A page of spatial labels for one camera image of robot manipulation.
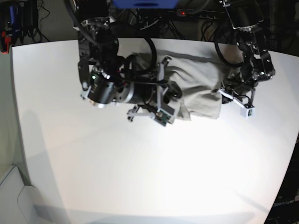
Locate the blue box at top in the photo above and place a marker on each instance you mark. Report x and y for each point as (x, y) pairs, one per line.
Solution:
(146, 4)

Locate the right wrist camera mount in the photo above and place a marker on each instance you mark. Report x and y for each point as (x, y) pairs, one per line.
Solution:
(148, 98)

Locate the grey side table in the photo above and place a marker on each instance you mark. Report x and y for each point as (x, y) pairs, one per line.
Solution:
(16, 206)

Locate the red and black clamp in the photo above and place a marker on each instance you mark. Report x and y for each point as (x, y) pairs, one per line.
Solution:
(5, 42)

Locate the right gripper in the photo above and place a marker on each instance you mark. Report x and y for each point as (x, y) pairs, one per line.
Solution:
(172, 93)

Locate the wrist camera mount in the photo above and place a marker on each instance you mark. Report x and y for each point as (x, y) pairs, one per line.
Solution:
(148, 98)
(243, 101)

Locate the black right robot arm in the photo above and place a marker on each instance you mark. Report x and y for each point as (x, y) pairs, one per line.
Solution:
(107, 77)

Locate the black power strip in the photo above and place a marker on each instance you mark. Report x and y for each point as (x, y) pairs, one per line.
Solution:
(205, 14)

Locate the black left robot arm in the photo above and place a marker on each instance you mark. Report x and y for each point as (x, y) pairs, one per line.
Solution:
(245, 17)

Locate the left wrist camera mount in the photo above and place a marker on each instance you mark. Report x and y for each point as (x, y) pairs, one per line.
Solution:
(243, 101)

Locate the grey t-shirt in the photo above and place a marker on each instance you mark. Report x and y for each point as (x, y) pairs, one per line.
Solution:
(197, 77)

